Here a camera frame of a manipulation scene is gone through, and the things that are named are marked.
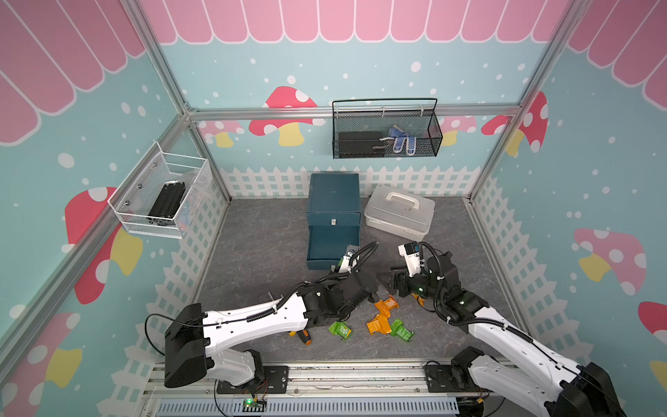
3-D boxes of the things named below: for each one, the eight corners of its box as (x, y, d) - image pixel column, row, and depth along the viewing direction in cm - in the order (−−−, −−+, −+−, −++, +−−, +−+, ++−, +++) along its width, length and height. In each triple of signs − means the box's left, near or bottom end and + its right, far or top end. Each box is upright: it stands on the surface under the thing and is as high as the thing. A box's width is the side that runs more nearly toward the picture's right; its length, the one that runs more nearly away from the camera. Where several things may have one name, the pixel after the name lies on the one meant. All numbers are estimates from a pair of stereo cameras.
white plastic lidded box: (362, 227, 112) (364, 208, 102) (375, 203, 121) (377, 183, 112) (422, 248, 105) (430, 229, 96) (430, 220, 114) (438, 201, 105)
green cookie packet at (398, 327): (403, 346, 82) (405, 344, 80) (387, 329, 86) (388, 326, 84) (413, 335, 84) (414, 333, 82) (396, 319, 88) (397, 317, 86)
